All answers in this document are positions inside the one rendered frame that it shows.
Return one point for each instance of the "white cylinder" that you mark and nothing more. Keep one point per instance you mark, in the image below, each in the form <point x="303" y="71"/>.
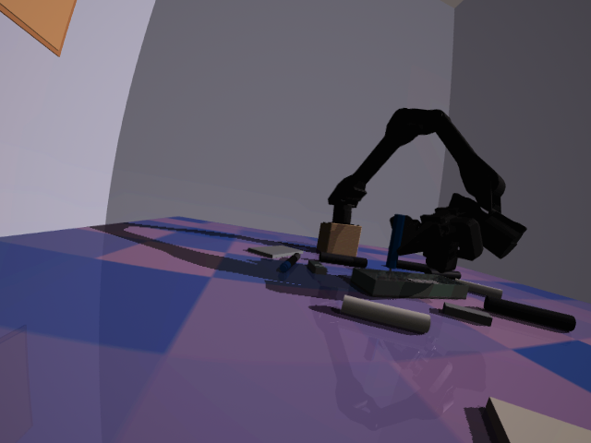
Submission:
<point x="385" y="313"/>
<point x="482" y="289"/>

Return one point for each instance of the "black keyboard with letter keys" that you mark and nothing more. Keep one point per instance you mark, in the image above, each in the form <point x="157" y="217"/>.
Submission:
<point x="378" y="283"/>

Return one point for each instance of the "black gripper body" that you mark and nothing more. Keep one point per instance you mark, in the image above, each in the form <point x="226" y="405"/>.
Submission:
<point x="455" y="227"/>

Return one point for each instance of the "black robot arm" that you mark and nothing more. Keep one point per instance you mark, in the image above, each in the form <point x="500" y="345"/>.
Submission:
<point x="500" y="235"/>

